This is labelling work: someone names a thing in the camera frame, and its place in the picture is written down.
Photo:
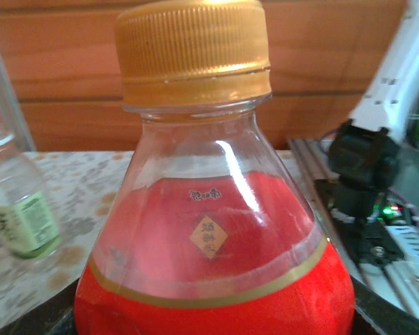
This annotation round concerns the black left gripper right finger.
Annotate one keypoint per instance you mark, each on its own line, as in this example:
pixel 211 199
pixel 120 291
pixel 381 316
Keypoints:
pixel 377 317

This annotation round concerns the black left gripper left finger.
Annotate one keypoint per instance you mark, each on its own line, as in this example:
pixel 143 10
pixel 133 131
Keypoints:
pixel 52 321

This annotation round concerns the clear bottle with green label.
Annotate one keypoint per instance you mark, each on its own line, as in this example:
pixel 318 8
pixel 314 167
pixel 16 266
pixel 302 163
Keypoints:
pixel 24 216

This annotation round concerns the red drink bottle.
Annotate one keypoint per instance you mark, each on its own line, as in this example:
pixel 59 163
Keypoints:
pixel 213 307

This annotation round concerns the gold bottle cap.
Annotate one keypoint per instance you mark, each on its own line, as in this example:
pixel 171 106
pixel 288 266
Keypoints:
pixel 192 52

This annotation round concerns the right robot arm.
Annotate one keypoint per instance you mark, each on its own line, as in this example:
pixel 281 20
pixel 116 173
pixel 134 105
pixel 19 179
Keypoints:
pixel 387 87

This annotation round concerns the small circuit board green light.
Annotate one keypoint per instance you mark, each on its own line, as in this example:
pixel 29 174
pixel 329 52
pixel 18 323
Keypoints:
pixel 391 211

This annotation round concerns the floral tablecloth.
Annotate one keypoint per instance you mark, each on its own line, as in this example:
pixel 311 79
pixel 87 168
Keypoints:
pixel 80 181

